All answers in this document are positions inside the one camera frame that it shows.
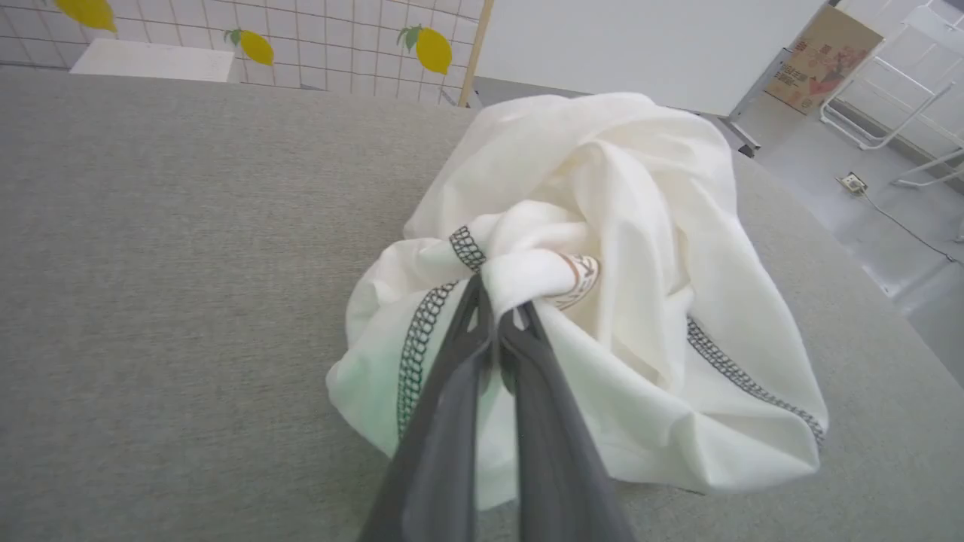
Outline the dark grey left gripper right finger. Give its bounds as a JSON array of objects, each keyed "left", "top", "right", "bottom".
[{"left": 499, "top": 301, "right": 637, "bottom": 542}]

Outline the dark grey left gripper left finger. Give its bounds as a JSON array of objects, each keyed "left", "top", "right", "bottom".
[{"left": 358, "top": 275, "right": 495, "bottom": 542}]

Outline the white garment with black stitching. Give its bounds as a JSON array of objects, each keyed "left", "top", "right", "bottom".
[{"left": 325, "top": 92, "right": 829, "bottom": 511}]

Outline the white board on metal stand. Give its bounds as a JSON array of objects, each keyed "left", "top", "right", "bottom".
[{"left": 474, "top": 0, "right": 829, "bottom": 157}]

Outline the lemon-print partition screen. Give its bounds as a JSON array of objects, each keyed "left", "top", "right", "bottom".
[{"left": 0, "top": 0, "right": 495, "bottom": 108}]

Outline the printed cardboard box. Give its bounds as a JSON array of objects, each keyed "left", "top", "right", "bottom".
[{"left": 764, "top": 6, "right": 883, "bottom": 115}]

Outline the white box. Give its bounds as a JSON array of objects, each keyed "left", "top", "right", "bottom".
[{"left": 69, "top": 38, "right": 236, "bottom": 84}]

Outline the white metal rack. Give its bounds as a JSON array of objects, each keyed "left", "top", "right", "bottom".
[{"left": 819, "top": 4, "right": 964, "bottom": 189}]

